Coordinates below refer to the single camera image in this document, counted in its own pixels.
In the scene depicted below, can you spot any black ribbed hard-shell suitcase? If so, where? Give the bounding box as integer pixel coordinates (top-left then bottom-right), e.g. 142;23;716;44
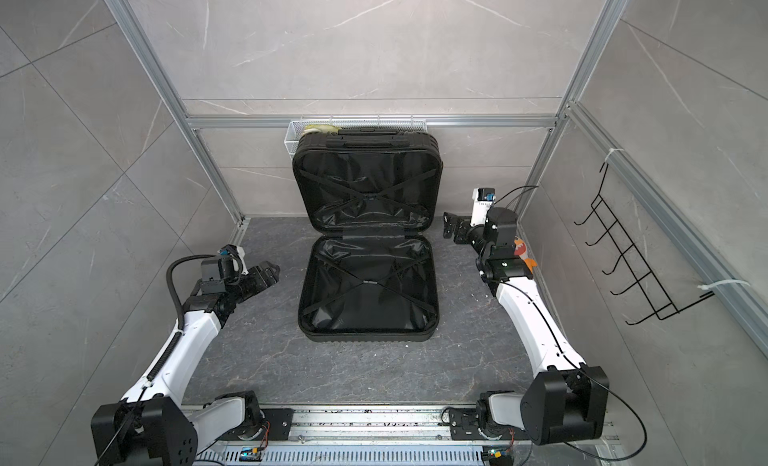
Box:
292;131;443;342

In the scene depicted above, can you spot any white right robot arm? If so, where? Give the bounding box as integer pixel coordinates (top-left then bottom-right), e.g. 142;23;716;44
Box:
443;207;608;445

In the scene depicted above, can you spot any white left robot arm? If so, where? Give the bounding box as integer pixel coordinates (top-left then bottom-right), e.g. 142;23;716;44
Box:
90;245;280;465

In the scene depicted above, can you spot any orange shark plush toy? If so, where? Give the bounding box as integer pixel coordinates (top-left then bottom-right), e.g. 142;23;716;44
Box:
514;238;538;273

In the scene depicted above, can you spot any yellow packet in basket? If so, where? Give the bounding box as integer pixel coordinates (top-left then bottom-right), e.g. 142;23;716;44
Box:
302;124;340;135

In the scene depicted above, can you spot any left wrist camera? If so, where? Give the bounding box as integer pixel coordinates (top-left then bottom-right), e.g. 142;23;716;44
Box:
218;244;248;276

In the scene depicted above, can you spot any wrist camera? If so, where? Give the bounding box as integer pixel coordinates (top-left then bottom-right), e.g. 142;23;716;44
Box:
218;244;248;276
470;187;496;227

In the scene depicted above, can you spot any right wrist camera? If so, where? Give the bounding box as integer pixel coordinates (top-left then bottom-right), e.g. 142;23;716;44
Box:
470;187;496;227

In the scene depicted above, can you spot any white wire mesh basket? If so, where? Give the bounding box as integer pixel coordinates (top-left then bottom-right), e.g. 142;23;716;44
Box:
284;116;428;157

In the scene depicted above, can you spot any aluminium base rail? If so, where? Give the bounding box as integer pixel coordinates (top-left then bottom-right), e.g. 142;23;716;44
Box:
195;404;625;465

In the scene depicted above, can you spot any black wire hook rack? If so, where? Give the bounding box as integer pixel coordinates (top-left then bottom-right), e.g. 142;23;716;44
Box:
573;163;715;326

